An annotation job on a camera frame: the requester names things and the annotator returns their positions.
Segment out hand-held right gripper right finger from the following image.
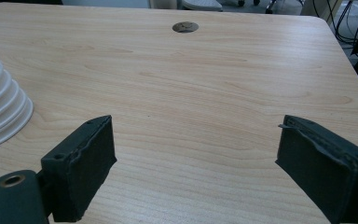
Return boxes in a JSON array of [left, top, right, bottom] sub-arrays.
[[275, 114, 358, 224]]

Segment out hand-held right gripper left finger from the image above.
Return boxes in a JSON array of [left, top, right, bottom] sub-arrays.
[[39, 114, 118, 224]]

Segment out stack of white paper cups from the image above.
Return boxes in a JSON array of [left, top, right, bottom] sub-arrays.
[[0, 36, 34, 152]]

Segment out grey chair base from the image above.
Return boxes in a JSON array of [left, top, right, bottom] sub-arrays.
[[180, 0, 224, 13]]

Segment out bundle of black cables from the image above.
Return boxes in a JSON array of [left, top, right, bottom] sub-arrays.
[[310, 0, 358, 45]]

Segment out dark round cable grommet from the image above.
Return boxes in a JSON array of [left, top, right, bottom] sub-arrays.
[[172, 21, 200, 35]]

